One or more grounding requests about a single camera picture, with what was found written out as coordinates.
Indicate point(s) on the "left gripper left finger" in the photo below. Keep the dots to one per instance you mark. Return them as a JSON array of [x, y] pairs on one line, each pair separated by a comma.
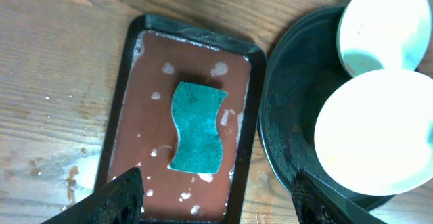
[[118, 202]]

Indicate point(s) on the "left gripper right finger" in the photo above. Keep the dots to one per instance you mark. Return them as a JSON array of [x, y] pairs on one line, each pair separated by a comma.
[[317, 203]]

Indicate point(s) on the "light blue plate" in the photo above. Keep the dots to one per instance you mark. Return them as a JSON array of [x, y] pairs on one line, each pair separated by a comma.
[[373, 135], [383, 34]]

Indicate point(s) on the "green scouring sponge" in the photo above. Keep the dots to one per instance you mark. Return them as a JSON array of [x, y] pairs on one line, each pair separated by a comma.
[[194, 111]]

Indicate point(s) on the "black rectangular water tray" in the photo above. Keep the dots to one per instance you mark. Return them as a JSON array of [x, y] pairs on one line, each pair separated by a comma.
[[158, 54]]

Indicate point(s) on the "black round serving tray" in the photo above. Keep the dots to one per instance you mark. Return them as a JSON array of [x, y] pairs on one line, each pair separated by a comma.
[[302, 72]]

